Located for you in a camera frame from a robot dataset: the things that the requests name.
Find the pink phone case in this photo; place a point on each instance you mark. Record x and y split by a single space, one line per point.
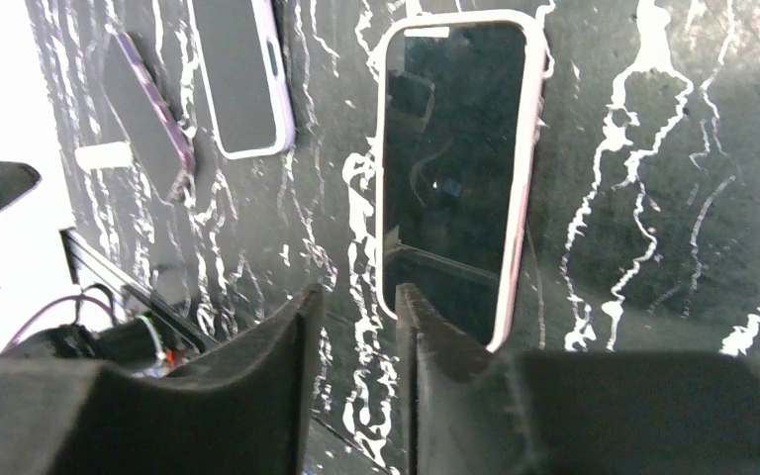
524 197

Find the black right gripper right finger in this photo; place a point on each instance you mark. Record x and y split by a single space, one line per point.
466 410

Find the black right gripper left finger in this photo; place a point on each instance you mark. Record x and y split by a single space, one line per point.
71 404

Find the red-edged black phone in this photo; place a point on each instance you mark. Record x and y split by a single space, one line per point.
152 132

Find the lavender phone case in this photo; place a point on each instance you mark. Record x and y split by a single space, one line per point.
282 98

